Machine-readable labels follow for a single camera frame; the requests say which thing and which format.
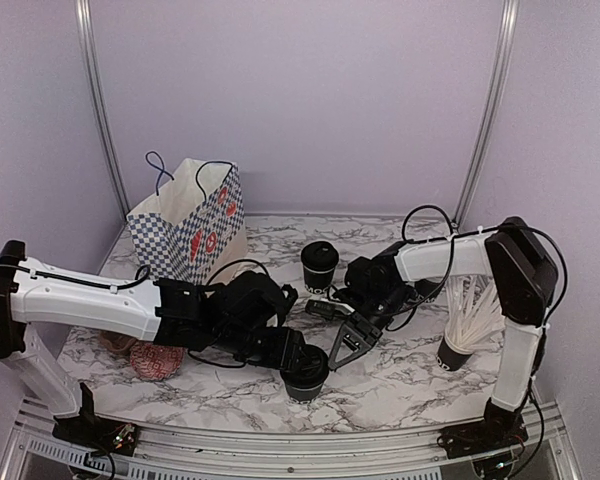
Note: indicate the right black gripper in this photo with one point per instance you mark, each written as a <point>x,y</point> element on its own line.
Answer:
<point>358,334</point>

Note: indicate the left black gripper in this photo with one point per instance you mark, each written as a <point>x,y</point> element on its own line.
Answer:
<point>286,355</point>

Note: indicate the black paper coffee cup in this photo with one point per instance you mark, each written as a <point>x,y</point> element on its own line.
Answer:
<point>317,282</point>

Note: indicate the black plastic cup lid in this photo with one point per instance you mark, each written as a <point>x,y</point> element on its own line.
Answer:
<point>319,256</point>

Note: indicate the blue checkered paper bag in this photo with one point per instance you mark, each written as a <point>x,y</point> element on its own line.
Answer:
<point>193,224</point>

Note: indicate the brown cardboard cup carrier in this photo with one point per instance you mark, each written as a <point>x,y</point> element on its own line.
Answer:
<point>116,343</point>

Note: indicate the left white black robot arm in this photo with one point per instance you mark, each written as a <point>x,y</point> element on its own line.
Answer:
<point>32,291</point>

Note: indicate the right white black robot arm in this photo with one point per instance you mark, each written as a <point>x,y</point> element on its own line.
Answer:
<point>530,277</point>

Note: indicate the stack of black paper cups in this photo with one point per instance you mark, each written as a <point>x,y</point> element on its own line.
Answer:
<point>427,290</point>

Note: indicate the black cup holding straws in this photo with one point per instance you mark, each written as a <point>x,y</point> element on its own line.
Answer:
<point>451,357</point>

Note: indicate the red geometric ceramic bowl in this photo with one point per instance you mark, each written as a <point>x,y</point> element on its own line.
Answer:
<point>154,362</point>

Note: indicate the bundle of white wrapped straws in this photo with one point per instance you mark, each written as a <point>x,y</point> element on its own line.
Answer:
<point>474,313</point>

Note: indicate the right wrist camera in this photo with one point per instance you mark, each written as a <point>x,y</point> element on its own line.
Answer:
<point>327,310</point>

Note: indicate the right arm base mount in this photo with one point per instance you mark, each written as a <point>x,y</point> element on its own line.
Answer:
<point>497,429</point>

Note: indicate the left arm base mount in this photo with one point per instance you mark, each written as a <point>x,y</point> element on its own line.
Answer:
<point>90,430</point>

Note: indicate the aluminium front frame rail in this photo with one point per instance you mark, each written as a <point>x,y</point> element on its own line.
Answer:
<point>167,452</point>

